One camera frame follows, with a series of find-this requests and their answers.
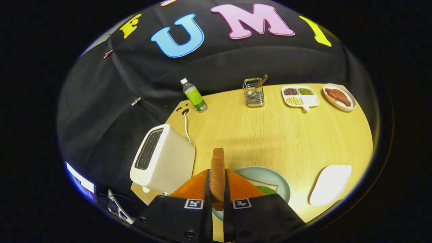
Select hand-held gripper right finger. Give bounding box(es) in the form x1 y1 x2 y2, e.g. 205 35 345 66
223 168 306 243

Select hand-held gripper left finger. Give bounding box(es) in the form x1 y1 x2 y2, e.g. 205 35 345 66
130 169 214 243

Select toasted bread slice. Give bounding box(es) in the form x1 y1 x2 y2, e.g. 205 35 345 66
209 147 226 211

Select green lettuce leaf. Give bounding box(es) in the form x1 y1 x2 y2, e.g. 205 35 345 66
255 186 278 196

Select white bread slice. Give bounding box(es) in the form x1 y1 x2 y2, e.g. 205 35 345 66
245 178 279 193

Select pale green round plate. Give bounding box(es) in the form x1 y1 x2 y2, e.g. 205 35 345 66
212 166 291 223

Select white toaster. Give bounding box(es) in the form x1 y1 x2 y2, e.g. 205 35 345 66
130 124 196 195

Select dark device with white edge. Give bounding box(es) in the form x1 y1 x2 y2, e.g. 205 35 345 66
106 189 135 225

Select white square plate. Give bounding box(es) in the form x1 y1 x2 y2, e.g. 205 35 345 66
309 164 352 207

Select clear bottle with green label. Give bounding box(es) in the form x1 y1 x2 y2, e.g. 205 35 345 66
180 78 208 113

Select lit monitor screen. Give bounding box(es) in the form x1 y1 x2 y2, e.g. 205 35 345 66
65 161 97 203

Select white divided dish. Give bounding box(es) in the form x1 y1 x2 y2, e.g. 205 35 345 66
281 85 320 111

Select white oval plate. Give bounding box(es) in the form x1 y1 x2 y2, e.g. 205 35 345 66
323 83 357 112

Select grilled meat strip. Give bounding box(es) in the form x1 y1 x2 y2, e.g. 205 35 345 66
325 87 352 108

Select white toaster cable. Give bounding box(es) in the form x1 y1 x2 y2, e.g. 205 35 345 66
182 109 192 144

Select metal wire utensil holder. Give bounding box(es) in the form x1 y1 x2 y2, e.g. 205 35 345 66
242 77 265 108

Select wooden handled utensil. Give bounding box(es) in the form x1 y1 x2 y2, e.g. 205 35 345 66
255 74 269 91

